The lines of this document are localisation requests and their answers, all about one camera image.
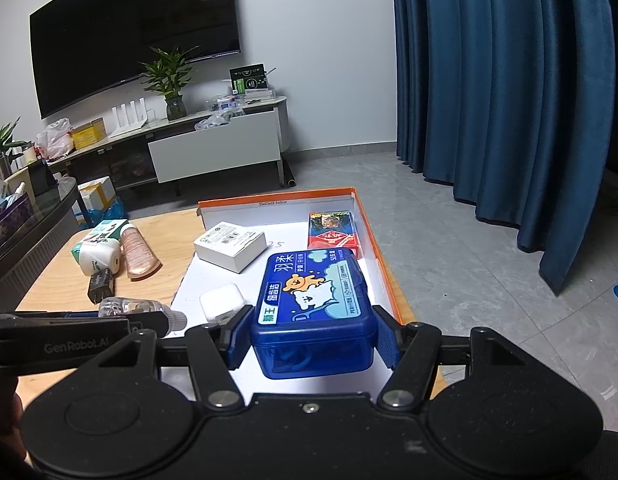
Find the dark rounded side table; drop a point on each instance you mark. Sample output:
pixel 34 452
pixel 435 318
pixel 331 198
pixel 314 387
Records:
pixel 34 257

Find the white green bandage box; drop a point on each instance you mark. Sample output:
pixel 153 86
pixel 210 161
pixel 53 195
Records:
pixel 106 227

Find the white bottle green label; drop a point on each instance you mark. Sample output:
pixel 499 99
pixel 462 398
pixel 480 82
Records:
pixel 101 258

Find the white television cabinet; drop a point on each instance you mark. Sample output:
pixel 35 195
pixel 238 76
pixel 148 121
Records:
pixel 214 150

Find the blue plastic floss box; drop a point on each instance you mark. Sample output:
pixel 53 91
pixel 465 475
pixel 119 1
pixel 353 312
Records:
pixel 314 300

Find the red blue playing card box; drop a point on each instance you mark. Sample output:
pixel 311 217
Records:
pixel 334 232

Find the blue plastic bag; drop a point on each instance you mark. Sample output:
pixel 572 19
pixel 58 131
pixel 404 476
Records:
pixel 106 215

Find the black wall television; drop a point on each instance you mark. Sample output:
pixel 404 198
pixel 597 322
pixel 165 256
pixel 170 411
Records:
pixel 129 25

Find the leafy green potted plant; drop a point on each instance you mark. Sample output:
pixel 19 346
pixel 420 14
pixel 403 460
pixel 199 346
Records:
pixel 1 135

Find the clear acrylic organizer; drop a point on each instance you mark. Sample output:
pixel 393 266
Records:
pixel 256 97

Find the white charger cube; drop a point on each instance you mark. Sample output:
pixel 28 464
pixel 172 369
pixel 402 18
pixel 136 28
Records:
pixel 221 300

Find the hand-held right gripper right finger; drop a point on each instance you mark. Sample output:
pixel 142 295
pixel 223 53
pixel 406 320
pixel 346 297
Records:
pixel 386 335

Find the black green printed box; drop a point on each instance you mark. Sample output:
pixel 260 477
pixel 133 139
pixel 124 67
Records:
pixel 249 80

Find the white antenna router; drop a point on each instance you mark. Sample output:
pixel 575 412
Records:
pixel 131 128

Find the blue curtain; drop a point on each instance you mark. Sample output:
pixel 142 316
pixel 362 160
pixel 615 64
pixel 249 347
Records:
pixel 489 85

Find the orange white cardboard box lid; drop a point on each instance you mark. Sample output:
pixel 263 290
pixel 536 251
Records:
pixel 189 280

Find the beige cardboard box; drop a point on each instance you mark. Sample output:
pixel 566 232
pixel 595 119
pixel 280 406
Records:
pixel 16 180

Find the clear plastic bag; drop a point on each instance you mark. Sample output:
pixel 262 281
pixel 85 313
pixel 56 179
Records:
pixel 216 121

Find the clear glass bottle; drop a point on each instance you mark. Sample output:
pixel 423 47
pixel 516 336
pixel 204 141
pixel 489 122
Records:
pixel 129 306

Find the potted plant dark pot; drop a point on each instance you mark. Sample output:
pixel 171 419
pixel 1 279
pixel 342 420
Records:
pixel 176 108

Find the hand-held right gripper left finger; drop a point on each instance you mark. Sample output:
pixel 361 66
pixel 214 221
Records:
pixel 239 332

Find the purple patterned tray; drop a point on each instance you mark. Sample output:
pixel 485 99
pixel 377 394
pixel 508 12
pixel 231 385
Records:
pixel 6 225

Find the pile of toiletry boxes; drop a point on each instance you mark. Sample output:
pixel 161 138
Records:
pixel 1 200

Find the white red plastic bag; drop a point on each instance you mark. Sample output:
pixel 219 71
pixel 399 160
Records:
pixel 56 142

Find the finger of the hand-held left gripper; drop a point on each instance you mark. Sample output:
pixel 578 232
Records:
pixel 79 315
pixel 141 326

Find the black charger plug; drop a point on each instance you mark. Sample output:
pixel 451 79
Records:
pixel 101 285

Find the yellow box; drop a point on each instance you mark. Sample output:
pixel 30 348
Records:
pixel 89 135

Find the white yellow carton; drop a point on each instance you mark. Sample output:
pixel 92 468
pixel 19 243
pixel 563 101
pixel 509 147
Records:
pixel 96 191

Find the pink cosmetic tube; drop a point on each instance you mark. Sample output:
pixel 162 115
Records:
pixel 139 252

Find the white barcode box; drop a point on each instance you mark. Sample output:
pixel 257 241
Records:
pixel 229 242

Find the white plastic jar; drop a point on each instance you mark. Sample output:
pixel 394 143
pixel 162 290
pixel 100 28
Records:
pixel 25 156

